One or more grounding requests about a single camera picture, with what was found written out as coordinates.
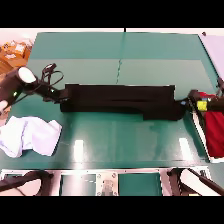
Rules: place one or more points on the black garment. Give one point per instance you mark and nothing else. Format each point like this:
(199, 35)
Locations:
(123, 100)

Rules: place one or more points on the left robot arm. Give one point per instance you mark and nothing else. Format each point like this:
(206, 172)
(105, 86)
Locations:
(18, 83)

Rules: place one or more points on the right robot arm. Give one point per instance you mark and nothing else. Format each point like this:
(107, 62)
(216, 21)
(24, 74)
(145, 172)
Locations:
(200, 181)

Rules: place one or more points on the white garment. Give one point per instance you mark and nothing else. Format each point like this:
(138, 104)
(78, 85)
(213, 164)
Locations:
(28, 135)

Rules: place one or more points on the red garment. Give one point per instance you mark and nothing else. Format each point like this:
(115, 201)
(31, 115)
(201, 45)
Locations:
(216, 130)

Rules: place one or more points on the silver frame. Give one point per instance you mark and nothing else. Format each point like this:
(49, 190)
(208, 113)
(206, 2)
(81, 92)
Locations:
(106, 181)

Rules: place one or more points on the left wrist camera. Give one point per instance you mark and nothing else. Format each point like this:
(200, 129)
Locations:
(49, 67)

